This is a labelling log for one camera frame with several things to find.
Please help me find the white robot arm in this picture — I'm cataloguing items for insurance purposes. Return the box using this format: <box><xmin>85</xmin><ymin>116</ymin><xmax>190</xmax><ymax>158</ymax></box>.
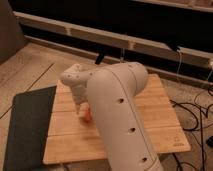
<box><xmin>60</xmin><ymin>62</ymin><xmax>163</xmax><ymax>171</ymax></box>

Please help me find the wooden cutting board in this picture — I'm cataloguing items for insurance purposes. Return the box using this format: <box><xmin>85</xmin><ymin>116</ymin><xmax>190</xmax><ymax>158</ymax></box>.
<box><xmin>43</xmin><ymin>74</ymin><xmax>191</xmax><ymax>164</ymax></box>

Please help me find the dark grey mat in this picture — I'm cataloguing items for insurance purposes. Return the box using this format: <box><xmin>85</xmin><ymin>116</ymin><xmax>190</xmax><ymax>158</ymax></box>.
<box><xmin>3</xmin><ymin>86</ymin><xmax>56</xmax><ymax>171</ymax></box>

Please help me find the black table leg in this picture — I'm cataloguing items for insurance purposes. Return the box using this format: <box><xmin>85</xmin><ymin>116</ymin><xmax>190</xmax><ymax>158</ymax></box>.
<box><xmin>95</xmin><ymin>52</ymin><xmax>105</xmax><ymax>65</ymax></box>

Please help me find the white cable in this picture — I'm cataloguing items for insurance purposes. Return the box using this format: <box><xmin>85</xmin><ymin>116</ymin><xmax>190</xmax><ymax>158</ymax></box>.
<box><xmin>175</xmin><ymin>49</ymin><xmax>184</xmax><ymax>83</ymax></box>

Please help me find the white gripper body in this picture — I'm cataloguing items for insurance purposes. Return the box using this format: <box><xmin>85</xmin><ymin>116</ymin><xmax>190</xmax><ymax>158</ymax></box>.
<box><xmin>70</xmin><ymin>85</ymin><xmax>88</xmax><ymax>113</ymax></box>

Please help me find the black cable bundle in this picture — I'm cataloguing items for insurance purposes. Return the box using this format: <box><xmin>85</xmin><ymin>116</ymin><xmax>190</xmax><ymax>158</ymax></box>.
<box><xmin>169</xmin><ymin>84</ymin><xmax>213</xmax><ymax>171</ymax></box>

